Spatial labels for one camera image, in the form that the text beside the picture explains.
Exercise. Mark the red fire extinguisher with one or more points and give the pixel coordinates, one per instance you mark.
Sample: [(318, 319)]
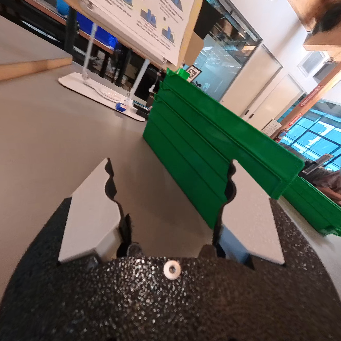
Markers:
[(282, 135)]

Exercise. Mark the white wall notice board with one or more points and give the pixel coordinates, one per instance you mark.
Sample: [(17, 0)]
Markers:
[(271, 127)]

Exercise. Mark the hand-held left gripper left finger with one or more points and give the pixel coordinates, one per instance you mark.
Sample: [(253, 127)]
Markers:
[(90, 218)]

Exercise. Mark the white stand base board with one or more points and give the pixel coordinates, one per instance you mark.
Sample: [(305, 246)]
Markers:
[(88, 92)]

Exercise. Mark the small blue box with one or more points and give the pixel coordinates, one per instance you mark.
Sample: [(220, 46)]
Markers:
[(121, 106)]

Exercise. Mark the stack of blue bins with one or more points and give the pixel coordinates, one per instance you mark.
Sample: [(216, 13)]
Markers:
[(93, 26)]

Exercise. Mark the black charger device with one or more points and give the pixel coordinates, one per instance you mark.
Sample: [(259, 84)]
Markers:
[(141, 110)]

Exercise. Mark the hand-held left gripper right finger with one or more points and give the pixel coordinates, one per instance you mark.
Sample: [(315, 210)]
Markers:
[(250, 223)]

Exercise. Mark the cluster of small green bins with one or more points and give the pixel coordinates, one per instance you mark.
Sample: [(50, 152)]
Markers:
[(183, 73)]

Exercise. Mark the wall vent grille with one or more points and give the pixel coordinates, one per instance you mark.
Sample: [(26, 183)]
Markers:
[(311, 63)]

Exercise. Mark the white stand post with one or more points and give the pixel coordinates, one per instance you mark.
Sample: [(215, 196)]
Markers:
[(89, 50), (138, 80)]

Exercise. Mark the glass display case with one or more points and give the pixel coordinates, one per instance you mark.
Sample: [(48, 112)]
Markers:
[(226, 53)]

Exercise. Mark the fiducial marker tag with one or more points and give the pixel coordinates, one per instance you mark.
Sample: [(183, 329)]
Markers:
[(193, 72)]

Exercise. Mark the red banner sign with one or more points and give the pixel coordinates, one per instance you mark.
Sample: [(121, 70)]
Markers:
[(295, 120), (311, 96)]

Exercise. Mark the white round pad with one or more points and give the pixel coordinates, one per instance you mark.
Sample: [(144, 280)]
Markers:
[(110, 94)]

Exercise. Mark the cardboard instruction sign board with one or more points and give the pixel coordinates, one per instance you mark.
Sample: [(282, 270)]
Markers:
[(138, 24)]

